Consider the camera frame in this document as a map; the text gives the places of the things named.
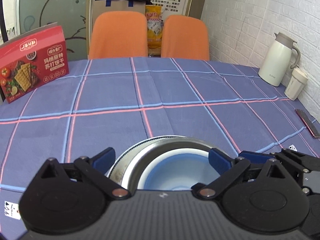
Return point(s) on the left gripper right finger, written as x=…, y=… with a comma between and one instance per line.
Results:
x=220, y=161

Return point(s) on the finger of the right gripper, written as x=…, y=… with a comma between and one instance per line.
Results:
x=255, y=156

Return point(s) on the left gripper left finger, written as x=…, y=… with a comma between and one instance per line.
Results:
x=104, y=160

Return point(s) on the stainless steel bowl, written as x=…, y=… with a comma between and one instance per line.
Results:
x=174, y=164

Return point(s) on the blue translucent plastic bowl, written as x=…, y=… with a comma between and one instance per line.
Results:
x=177, y=174

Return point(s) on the white ceramic bowl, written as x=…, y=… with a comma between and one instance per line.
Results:
x=172, y=164

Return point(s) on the dirty white rimmed plate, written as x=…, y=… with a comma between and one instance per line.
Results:
x=119, y=167

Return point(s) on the blue plaid tablecloth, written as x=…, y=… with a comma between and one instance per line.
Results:
x=49, y=190

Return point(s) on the red cased smartphone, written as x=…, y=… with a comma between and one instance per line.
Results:
x=307, y=123

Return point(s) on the white lidded cup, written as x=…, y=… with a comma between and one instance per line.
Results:
x=297, y=82

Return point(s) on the white thermos jug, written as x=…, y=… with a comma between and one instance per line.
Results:
x=277, y=59

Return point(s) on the red cracker box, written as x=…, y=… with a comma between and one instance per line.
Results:
x=33, y=59

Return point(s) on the left orange chair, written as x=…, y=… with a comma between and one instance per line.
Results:
x=119, y=34

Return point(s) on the orange chair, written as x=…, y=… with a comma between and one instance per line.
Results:
x=185, y=37
x=119, y=34

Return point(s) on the right orange chair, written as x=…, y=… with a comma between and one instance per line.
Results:
x=185, y=37

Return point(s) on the brown cardboard box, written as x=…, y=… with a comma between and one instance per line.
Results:
x=101, y=6

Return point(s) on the yellow snack bag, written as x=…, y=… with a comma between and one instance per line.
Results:
x=153, y=15

